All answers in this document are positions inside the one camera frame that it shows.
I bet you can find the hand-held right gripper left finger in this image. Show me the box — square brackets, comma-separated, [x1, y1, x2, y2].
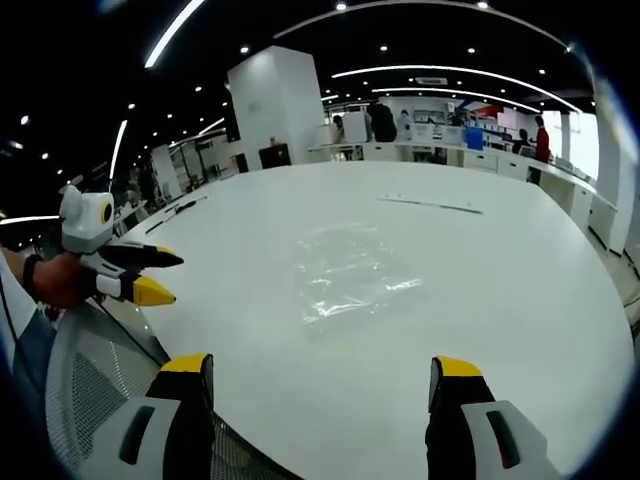
[77, 352, 216, 480]

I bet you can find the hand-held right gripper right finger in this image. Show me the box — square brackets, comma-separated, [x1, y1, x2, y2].
[424, 354, 567, 480]

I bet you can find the clear food packaging bag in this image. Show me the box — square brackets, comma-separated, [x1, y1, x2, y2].
[298, 269, 427, 332]
[292, 221, 394, 281]

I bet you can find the person's left hand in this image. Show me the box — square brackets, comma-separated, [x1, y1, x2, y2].
[35, 251, 102, 310]

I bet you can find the black wristband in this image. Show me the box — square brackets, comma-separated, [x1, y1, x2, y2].
[21, 253, 46, 302]

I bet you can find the grey mesh chair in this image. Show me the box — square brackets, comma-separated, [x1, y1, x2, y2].
[43, 302, 284, 480]

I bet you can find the black cabinet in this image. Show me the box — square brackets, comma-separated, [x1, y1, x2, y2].
[258, 142, 293, 171]

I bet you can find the white square pillar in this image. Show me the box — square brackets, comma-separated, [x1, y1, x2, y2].
[226, 44, 327, 174]

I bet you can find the straight ceiling light strip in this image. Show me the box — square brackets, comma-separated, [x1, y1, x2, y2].
[143, 0, 207, 70]

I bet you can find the long thin metal strip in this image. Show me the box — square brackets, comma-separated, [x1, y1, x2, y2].
[376, 192, 486, 216]

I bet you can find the long white counter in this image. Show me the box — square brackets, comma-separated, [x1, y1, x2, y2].
[306, 141, 622, 254]

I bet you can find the curved ceiling light strip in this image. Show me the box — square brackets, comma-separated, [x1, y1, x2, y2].
[331, 63, 585, 114]

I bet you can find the black cable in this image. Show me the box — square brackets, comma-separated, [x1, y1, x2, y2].
[144, 194, 209, 235]

